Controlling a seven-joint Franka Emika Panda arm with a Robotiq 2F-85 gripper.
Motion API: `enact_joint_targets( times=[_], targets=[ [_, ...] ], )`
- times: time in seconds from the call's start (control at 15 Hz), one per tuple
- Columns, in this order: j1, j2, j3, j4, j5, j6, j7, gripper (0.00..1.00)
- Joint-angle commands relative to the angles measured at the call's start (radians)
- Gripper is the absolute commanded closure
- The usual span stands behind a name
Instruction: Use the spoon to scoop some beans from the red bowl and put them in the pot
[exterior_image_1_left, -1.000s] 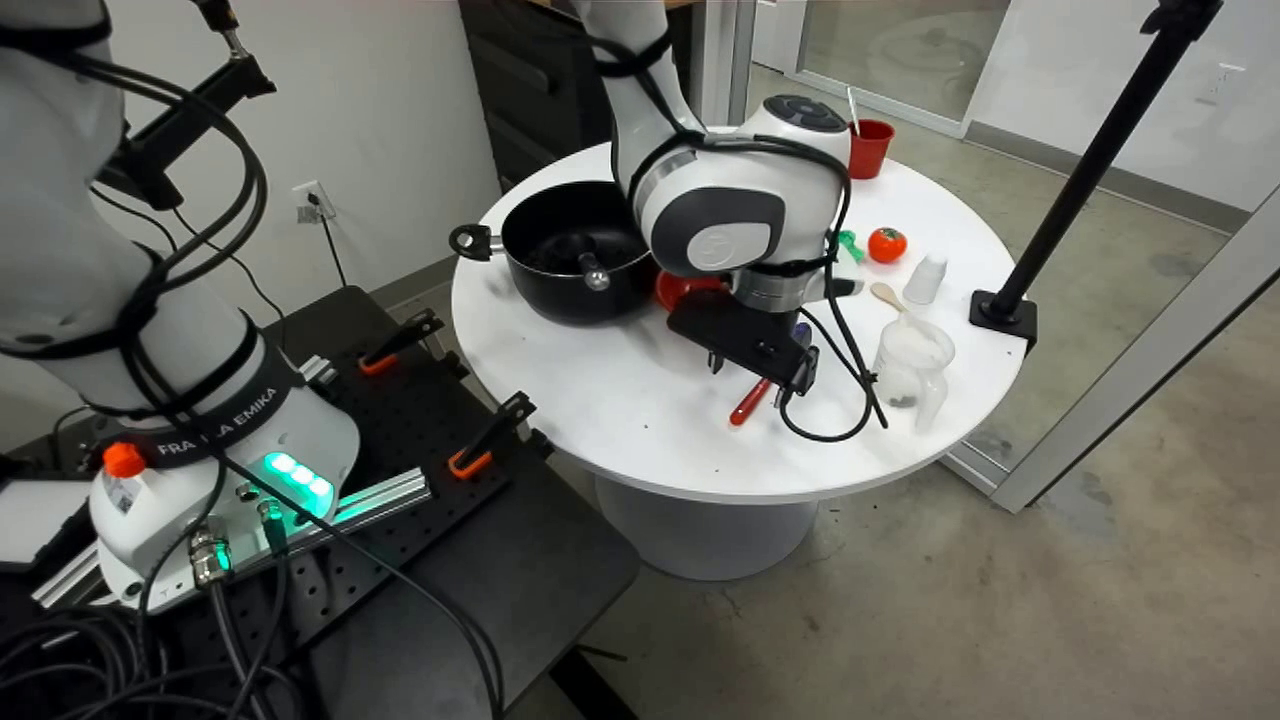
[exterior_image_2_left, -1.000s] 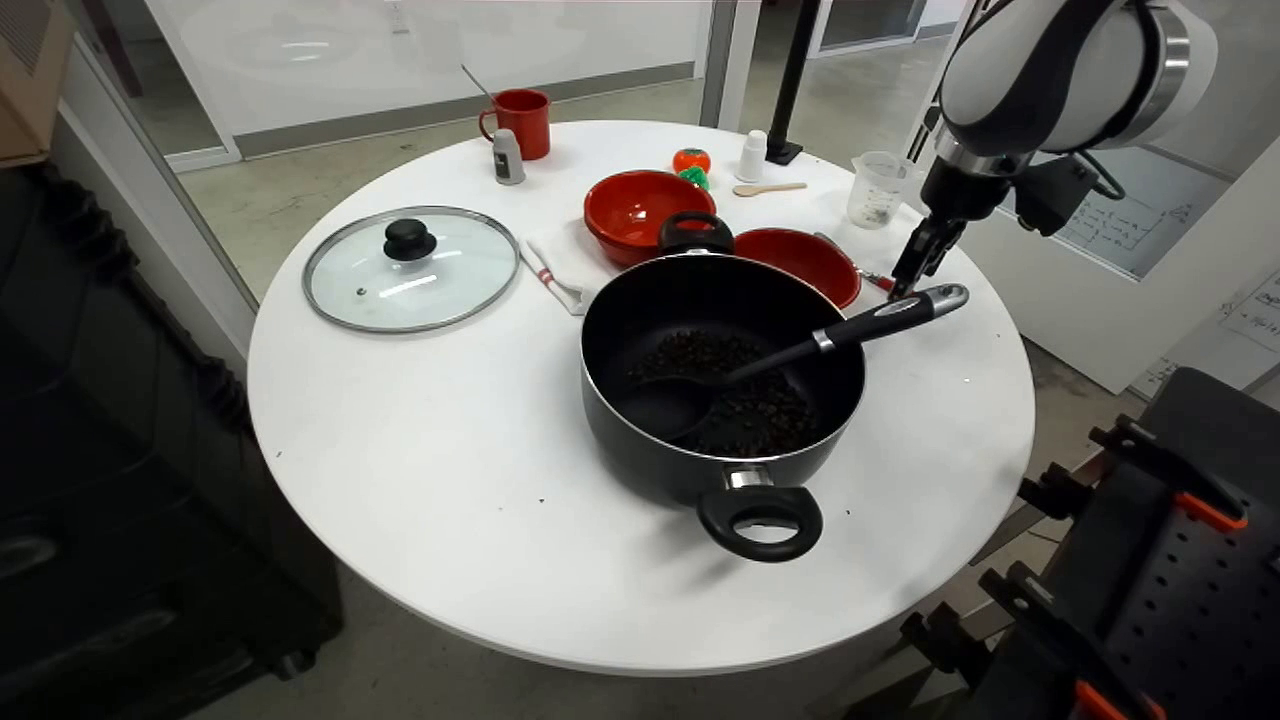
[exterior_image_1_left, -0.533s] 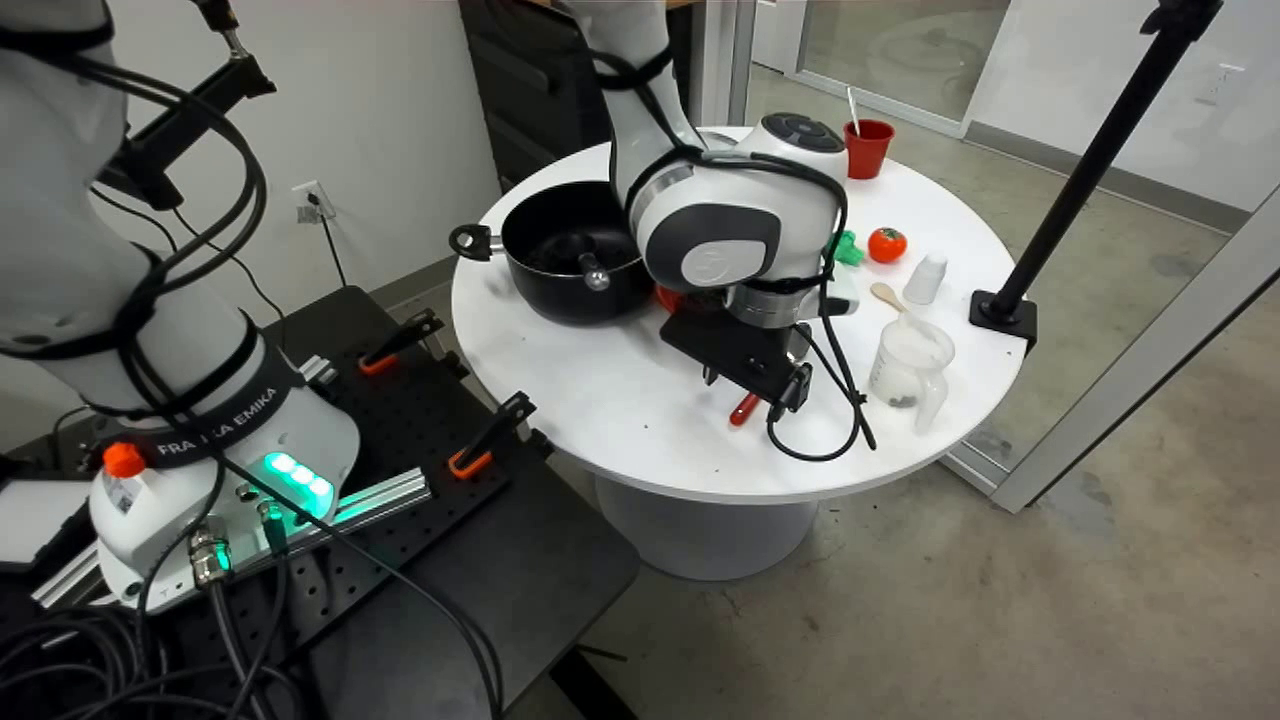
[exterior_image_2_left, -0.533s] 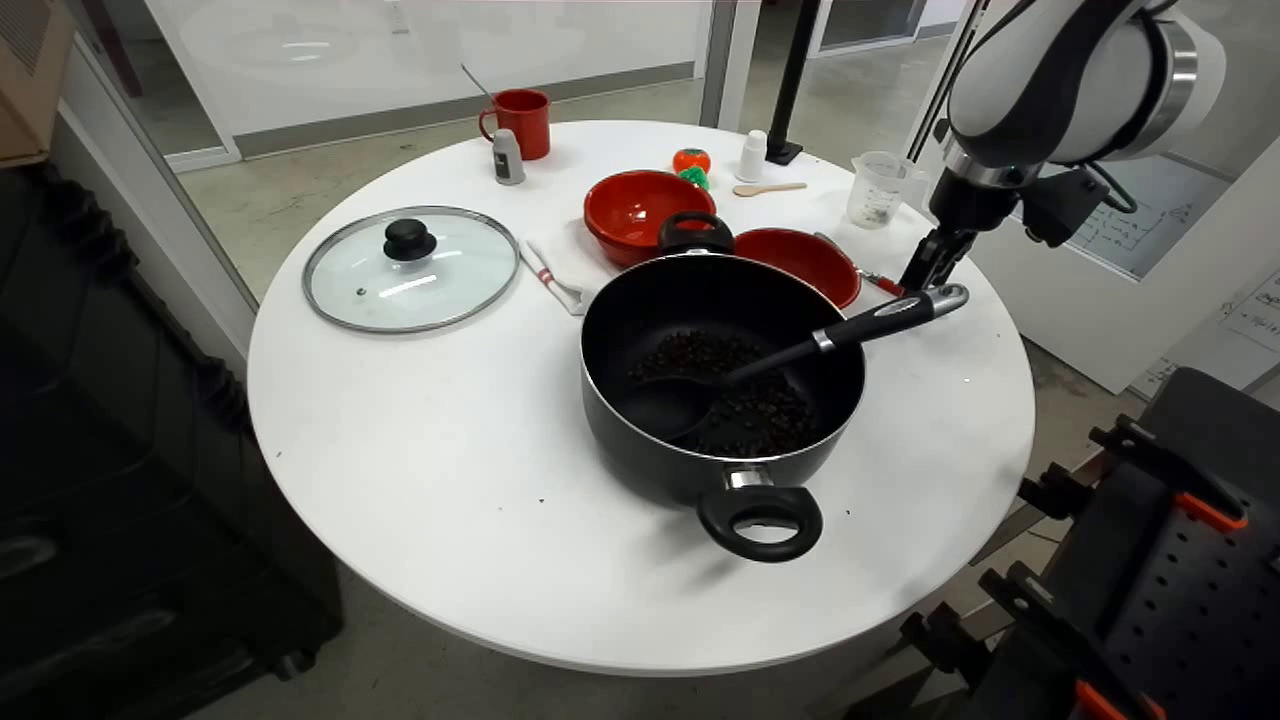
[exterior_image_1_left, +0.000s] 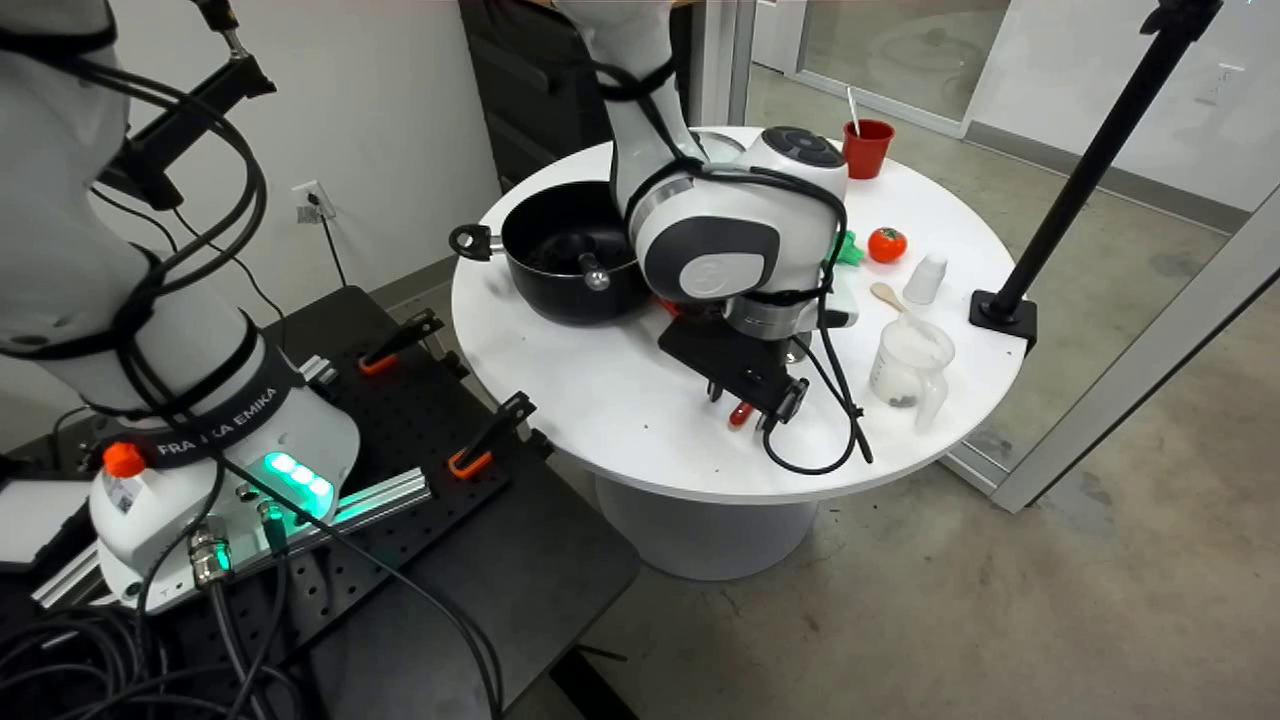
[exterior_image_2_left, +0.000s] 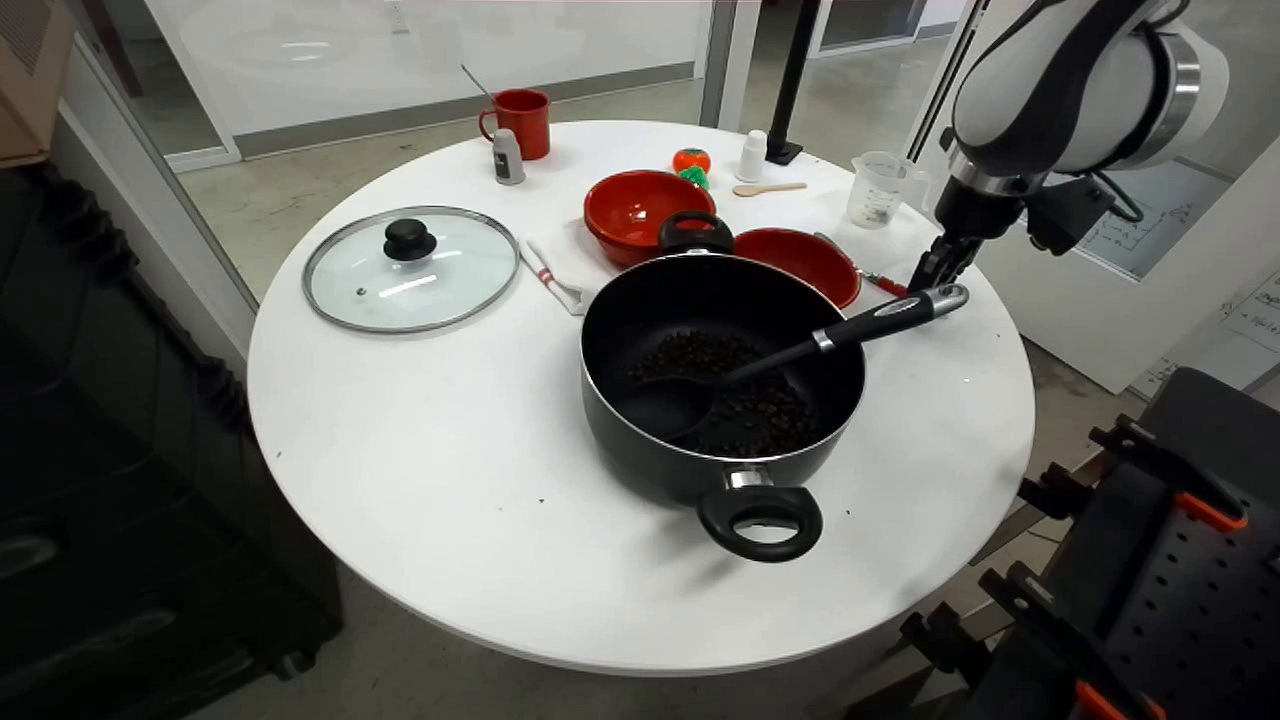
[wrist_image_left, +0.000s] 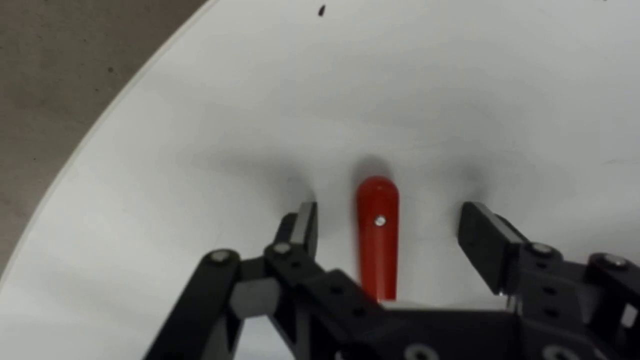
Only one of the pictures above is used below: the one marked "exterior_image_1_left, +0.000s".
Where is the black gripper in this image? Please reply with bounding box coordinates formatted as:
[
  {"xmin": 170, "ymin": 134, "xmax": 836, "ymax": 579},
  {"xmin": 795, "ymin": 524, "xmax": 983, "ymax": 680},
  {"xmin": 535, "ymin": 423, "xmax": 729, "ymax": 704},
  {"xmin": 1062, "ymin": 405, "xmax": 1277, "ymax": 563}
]
[{"xmin": 660, "ymin": 318, "xmax": 806, "ymax": 423}]

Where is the red handled metal spoon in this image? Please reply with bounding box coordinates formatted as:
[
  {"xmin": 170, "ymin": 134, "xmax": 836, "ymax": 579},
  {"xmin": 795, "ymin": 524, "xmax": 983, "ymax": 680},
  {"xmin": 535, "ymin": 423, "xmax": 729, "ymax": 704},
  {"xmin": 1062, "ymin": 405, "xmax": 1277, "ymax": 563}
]
[{"xmin": 729, "ymin": 402, "xmax": 757, "ymax": 430}]

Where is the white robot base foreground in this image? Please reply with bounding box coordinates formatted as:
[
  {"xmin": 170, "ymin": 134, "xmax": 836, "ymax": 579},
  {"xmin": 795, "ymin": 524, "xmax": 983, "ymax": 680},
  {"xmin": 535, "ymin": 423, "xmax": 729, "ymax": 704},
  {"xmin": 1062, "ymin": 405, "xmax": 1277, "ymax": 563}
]
[{"xmin": 0, "ymin": 0, "xmax": 358, "ymax": 613}]

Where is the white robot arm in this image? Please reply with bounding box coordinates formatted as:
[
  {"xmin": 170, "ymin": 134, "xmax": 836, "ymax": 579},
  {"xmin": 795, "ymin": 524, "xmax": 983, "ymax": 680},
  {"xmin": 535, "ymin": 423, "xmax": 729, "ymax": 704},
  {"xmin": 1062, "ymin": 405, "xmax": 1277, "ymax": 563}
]
[{"xmin": 555, "ymin": 0, "xmax": 844, "ymax": 420}]

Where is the small wooden spoon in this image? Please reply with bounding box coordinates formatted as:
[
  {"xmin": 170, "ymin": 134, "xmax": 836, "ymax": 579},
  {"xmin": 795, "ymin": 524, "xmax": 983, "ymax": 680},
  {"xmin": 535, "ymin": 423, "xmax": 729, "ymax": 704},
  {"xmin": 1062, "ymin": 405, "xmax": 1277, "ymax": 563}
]
[{"xmin": 868, "ymin": 279, "xmax": 907, "ymax": 318}]

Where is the black cooking pot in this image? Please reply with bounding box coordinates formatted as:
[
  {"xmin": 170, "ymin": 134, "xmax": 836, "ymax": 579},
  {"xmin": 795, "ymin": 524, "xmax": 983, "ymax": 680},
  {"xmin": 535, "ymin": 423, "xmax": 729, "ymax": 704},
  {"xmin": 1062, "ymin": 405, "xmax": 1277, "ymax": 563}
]
[{"xmin": 449, "ymin": 182, "xmax": 652, "ymax": 326}]

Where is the green toy piece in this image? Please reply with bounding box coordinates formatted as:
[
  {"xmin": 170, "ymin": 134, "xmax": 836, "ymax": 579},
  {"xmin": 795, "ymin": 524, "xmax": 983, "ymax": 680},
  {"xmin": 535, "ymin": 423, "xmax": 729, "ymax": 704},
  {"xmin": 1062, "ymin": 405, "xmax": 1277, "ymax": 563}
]
[{"xmin": 836, "ymin": 231, "xmax": 862, "ymax": 264}]

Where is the clear plastic measuring cup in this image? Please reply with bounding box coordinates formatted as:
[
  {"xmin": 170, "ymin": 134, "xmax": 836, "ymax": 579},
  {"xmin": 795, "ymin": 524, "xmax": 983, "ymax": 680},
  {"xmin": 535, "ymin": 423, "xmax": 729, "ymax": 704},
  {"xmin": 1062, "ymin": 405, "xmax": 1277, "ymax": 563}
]
[{"xmin": 868, "ymin": 318, "xmax": 955, "ymax": 434}]

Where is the orange toy tomato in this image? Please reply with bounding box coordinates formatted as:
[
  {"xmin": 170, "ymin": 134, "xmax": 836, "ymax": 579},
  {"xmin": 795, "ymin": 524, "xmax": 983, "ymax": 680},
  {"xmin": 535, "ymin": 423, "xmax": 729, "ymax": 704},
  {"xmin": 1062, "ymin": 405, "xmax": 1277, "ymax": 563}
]
[{"xmin": 868, "ymin": 227, "xmax": 907, "ymax": 264}]

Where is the small white plastic cup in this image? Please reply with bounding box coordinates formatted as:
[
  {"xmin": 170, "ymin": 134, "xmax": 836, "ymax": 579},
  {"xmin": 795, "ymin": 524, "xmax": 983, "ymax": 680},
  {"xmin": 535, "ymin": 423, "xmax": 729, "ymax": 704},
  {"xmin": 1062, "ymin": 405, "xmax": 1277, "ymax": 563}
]
[{"xmin": 904, "ymin": 256, "xmax": 948, "ymax": 303}]

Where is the red cup with straw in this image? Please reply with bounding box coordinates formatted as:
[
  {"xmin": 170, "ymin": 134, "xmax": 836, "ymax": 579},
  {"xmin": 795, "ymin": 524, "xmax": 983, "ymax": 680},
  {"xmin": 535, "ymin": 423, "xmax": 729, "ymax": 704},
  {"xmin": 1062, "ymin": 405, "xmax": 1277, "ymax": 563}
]
[{"xmin": 844, "ymin": 92, "xmax": 897, "ymax": 182}]

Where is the black orange clamp lower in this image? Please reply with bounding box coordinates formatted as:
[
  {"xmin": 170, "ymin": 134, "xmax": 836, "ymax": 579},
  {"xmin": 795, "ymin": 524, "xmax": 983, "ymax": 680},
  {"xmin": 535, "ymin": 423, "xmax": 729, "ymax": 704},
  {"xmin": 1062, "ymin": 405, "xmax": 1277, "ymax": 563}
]
[{"xmin": 442, "ymin": 391, "xmax": 535, "ymax": 485}]

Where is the black orange clamp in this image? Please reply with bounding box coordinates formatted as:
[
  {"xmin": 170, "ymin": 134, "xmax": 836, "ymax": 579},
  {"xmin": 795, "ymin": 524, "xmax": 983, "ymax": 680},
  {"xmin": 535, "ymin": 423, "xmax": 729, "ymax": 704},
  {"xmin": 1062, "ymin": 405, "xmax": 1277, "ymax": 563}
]
[
  {"xmin": 442, "ymin": 391, "xmax": 535, "ymax": 485},
  {"xmin": 356, "ymin": 313, "xmax": 442, "ymax": 375}
]

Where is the black orange clamp upper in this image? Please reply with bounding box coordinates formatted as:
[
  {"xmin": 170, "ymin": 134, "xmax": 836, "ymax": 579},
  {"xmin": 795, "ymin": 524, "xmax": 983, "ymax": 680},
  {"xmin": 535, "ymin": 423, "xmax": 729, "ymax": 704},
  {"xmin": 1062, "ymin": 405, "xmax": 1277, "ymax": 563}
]
[{"xmin": 356, "ymin": 313, "xmax": 442, "ymax": 375}]

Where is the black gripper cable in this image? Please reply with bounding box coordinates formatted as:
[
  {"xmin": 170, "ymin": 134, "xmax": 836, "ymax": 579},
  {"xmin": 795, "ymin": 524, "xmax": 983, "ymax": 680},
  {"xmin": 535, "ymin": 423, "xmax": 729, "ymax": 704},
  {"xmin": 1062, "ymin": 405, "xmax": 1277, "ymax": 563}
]
[{"xmin": 759, "ymin": 313, "xmax": 881, "ymax": 481}]

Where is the white round table pedestal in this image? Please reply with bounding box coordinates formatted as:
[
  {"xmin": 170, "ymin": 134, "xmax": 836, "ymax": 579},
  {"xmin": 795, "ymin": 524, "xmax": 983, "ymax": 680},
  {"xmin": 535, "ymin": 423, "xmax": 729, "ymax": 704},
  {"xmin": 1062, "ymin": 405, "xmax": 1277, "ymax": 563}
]
[{"xmin": 594, "ymin": 481, "xmax": 814, "ymax": 579}]

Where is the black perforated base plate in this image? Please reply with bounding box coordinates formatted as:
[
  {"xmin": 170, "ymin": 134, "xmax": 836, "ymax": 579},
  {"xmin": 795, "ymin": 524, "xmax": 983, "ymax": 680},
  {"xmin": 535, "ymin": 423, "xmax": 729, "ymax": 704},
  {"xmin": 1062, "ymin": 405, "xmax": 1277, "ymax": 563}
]
[{"xmin": 0, "ymin": 283, "xmax": 640, "ymax": 720}]

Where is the wall power outlet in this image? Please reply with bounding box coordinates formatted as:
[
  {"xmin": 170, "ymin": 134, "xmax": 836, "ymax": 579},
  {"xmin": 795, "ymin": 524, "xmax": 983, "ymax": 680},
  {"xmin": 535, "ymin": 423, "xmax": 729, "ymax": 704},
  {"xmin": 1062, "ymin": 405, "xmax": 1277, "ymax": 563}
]
[{"xmin": 290, "ymin": 182, "xmax": 336, "ymax": 225}]

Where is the black camera stand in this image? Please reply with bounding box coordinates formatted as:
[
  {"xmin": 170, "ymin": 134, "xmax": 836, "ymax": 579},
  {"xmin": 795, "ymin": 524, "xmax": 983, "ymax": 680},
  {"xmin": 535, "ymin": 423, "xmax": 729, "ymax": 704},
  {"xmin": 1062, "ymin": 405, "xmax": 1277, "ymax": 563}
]
[{"xmin": 966, "ymin": 0, "xmax": 1224, "ymax": 343}]

